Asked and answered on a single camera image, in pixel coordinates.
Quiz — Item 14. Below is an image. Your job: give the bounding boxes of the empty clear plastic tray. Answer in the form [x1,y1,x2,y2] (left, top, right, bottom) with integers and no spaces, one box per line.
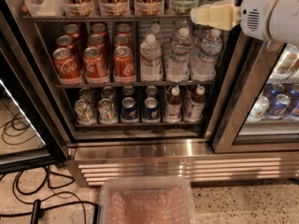
[25,0,64,17]

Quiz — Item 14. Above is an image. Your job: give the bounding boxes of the front left blue Pepsi can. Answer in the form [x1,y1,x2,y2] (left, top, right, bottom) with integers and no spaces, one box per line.
[121,97,138,123]

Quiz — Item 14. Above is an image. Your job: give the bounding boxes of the white-green can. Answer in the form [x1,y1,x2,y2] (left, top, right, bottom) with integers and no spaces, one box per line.
[74,99,96,125]
[78,88,94,105]
[98,98,117,124]
[101,87,116,102]

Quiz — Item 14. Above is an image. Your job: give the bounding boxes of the front middle Coca-Cola can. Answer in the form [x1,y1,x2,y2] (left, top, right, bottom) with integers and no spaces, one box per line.
[83,47,107,78]

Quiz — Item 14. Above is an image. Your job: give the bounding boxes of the middle right Coca-Cola can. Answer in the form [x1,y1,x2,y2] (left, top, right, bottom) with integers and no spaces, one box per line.
[113,35,132,48]

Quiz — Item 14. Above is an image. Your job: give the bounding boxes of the front middle water bottle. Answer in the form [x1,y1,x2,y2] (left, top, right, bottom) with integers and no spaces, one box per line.
[166,27,192,82]

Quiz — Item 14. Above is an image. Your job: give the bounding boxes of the right brown tea bottle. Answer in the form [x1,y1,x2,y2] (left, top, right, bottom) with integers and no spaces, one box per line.
[184,85,206,122]

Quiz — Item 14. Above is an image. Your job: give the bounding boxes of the back left blue can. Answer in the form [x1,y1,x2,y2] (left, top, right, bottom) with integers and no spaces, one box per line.
[122,86,136,98]

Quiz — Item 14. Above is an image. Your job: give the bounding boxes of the white can behind right door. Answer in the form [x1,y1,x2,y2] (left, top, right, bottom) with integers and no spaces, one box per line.
[247,96,269,122]

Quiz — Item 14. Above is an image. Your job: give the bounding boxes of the front right blue Pepsi can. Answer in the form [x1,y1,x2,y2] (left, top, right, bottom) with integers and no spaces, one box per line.
[143,97,160,122]

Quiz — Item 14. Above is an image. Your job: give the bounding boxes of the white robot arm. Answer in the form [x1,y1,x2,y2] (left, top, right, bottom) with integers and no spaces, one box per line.
[190,0,299,47]

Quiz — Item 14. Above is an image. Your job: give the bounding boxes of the front left white-green can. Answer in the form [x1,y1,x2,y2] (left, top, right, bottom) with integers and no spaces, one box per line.
[74,99,96,125]

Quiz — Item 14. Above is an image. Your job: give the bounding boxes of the front right water bottle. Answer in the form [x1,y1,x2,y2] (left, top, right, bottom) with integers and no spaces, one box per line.
[191,28,222,81]

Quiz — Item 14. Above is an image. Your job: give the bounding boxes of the back left white-green can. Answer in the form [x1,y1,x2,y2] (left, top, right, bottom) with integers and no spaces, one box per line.
[78,88,94,105]

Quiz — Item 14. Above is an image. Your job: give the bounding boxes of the front right Coca-Cola can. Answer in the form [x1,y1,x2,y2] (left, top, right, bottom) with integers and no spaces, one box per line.
[113,46,135,77]

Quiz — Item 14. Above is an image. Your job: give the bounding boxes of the black floor cable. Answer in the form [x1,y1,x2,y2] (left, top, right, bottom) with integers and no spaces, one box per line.
[0,110,99,224]

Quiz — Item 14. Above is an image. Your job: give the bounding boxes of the open glass fridge door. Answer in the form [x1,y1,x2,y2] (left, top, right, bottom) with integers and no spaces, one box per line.
[0,13,66,175]

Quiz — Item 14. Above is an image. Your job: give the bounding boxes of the blue pepsi can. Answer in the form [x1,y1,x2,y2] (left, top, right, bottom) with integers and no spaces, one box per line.
[143,97,160,122]
[121,97,138,123]

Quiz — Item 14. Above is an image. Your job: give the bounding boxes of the coca-cola can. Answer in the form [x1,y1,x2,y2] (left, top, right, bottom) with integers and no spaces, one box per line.
[53,48,81,79]
[56,35,77,52]
[116,22,134,36]
[83,47,107,78]
[91,23,108,36]
[113,35,132,48]
[87,34,106,49]
[113,46,135,77]
[64,23,81,39]

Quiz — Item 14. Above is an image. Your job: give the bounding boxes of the middle centre Coca-Cola can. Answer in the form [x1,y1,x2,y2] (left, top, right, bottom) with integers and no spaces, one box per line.
[87,34,106,49]

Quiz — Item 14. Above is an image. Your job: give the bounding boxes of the back left Coca-Cola can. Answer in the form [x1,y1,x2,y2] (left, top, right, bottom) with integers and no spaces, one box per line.
[64,23,81,39]

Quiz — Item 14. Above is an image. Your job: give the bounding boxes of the water bottle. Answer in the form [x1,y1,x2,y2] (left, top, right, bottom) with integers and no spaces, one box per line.
[166,27,192,82]
[140,34,162,81]
[191,28,222,81]

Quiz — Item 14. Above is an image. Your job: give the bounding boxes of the clear plastic bin bubble wrap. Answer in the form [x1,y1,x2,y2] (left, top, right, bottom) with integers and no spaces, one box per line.
[97,176,197,224]

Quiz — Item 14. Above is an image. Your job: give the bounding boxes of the blue can behind right door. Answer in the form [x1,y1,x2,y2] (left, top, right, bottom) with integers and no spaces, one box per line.
[266,94,291,119]

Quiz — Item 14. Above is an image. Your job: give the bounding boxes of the brown tea bottle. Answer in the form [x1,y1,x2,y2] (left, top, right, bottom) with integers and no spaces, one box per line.
[164,86,182,123]
[184,85,206,122]

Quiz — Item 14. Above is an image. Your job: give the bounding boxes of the back right blue can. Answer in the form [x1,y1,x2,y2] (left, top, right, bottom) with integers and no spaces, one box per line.
[145,86,158,98]

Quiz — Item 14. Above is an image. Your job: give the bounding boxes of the back right Coca-Cola can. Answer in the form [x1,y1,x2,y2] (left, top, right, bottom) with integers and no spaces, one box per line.
[116,22,134,36]

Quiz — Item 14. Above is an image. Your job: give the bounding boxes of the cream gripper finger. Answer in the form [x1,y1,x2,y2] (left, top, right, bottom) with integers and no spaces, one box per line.
[190,0,241,31]

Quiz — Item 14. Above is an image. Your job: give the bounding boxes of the stainless steel fridge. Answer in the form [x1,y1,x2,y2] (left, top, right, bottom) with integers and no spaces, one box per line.
[1,0,299,187]

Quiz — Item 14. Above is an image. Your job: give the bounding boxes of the right glass fridge door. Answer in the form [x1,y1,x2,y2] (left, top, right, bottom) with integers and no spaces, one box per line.
[213,30,299,153]

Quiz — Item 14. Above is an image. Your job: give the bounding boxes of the middle left Coca-Cola can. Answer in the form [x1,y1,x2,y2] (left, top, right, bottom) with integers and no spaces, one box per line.
[56,35,77,52]

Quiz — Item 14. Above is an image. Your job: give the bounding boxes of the back centre Coca-Cola can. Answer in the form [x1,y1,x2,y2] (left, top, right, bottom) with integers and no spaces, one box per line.
[91,23,108,36]

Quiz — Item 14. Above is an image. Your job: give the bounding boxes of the front left water bottle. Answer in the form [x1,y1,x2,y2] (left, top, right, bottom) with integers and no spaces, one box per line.
[140,34,162,81]

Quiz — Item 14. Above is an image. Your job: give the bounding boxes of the front left Coca-Cola can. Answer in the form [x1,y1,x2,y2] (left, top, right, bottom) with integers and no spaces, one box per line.
[53,48,81,79]

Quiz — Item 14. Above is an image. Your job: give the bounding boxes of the left brown tea bottle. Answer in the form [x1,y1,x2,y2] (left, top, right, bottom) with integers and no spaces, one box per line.
[164,86,182,123]

